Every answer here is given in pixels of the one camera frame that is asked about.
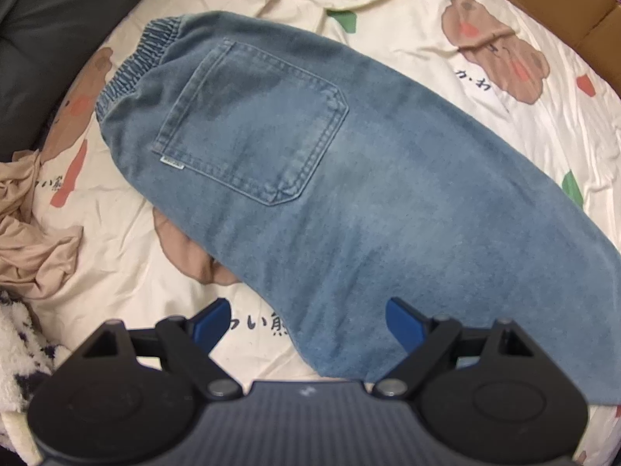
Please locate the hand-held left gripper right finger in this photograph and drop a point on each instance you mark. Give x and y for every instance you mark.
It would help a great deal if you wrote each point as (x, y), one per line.
(402, 320)

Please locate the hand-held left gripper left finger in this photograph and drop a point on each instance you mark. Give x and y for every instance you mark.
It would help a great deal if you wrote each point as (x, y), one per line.
(211, 321)

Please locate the blue denim jeans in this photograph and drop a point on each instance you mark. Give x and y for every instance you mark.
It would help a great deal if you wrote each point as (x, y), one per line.
(388, 204)

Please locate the cream bear printed blanket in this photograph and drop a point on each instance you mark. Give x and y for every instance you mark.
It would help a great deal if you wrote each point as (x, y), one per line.
(126, 233)

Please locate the white fluffy spotted blanket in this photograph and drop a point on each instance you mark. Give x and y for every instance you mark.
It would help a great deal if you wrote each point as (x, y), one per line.
(19, 349)

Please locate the beige cloth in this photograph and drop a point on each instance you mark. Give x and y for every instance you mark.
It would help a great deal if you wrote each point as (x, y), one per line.
(29, 247)

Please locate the dark grey pillow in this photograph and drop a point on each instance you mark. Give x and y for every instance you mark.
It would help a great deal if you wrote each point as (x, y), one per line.
(58, 24)

